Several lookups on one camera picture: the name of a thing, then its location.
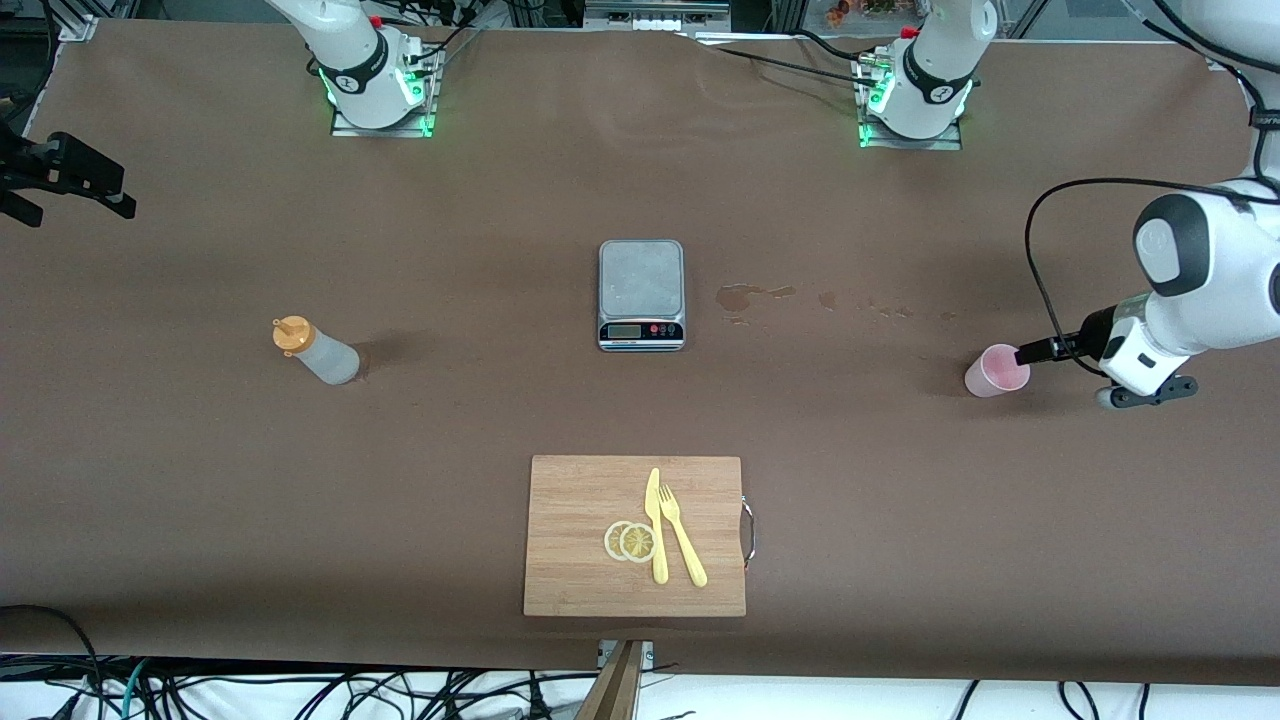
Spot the pink plastic cup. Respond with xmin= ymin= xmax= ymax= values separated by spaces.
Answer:
xmin=964 ymin=343 xmax=1032 ymax=399

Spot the clear sauce bottle orange cap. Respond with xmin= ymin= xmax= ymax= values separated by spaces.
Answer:
xmin=272 ymin=315 xmax=362 ymax=387

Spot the brown table cover sheet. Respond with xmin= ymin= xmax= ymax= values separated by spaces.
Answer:
xmin=0 ymin=18 xmax=1280 ymax=687

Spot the silver digital kitchen scale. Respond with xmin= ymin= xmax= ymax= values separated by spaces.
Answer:
xmin=597 ymin=239 xmax=687 ymax=353

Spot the yellow plastic fork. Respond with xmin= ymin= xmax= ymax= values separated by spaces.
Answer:
xmin=659 ymin=484 xmax=709 ymax=589

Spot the yellow plastic knife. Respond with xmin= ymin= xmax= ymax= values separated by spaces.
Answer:
xmin=645 ymin=467 xmax=669 ymax=585

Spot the white power strip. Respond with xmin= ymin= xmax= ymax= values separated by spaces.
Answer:
xmin=612 ymin=8 xmax=696 ymax=33

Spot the wooden cutting board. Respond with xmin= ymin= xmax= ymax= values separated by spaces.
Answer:
xmin=523 ymin=455 xmax=747 ymax=618

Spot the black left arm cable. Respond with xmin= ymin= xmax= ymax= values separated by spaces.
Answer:
xmin=1024 ymin=178 xmax=1280 ymax=379

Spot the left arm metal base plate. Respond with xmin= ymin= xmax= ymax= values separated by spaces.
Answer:
xmin=858 ymin=55 xmax=963 ymax=151

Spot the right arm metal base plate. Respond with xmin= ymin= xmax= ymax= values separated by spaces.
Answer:
xmin=330 ymin=38 xmax=439 ymax=139

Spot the black cable on table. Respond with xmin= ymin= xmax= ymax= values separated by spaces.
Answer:
xmin=690 ymin=35 xmax=873 ymax=91

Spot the black floor cable loop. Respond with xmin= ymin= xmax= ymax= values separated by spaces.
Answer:
xmin=0 ymin=604 xmax=106 ymax=720

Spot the teal floor cable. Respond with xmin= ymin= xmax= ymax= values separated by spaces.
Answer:
xmin=95 ymin=658 xmax=151 ymax=720

